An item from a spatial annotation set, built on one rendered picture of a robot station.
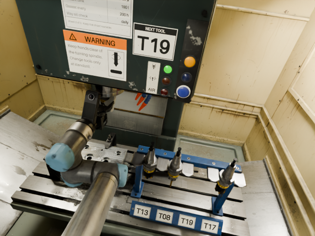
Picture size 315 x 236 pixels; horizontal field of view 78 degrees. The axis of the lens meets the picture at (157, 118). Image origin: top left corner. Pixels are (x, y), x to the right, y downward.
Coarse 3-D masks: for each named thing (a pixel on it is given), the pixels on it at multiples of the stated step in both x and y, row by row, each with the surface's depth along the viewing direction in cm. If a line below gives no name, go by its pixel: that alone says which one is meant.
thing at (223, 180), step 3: (222, 171) 84; (219, 174) 83; (222, 177) 81; (234, 177) 82; (222, 180) 81; (225, 180) 80; (228, 180) 81; (231, 180) 81; (222, 183) 82; (225, 183) 82; (228, 183) 82; (231, 183) 82
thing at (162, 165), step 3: (159, 159) 87; (162, 159) 87; (165, 159) 87; (168, 159) 87; (159, 162) 85; (162, 162) 85; (165, 162) 85; (168, 162) 86; (156, 165) 84; (159, 165) 84; (162, 165) 84; (165, 165) 84; (159, 168) 83; (162, 168) 83; (165, 168) 83
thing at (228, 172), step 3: (228, 165) 79; (225, 168) 81; (228, 168) 79; (231, 168) 78; (234, 168) 78; (225, 171) 80; (228, 171) 79; (231, 171) 78; (222, 174) 82; (225, 174) 80; (228, 174) 79; (231, 174) 79; (225, 177) 81; (228, 177) 80; (231, 177) 80
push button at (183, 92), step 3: (180, 87) 50; (183, 87) 49; (180, 90) 50; (183, 90) 49; (186, 90) 49; (180, 93) 50; (183, 93) 50; (186, 93) 50; (180, 96) 51; (183, 96) 50; (186, 96) 50
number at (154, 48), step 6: (150, 36) 44; (156, 36) 44; (162, 36) 43; (150, 42) 45; (156, 42) 44; (162, 42) 44; (168, 42) 44; (150, 48) 45; (156, 48) 45; (162, 48) 45; (168, 48) 45; (156, 54) 46; (162, 54) 46; (168, 54) 46
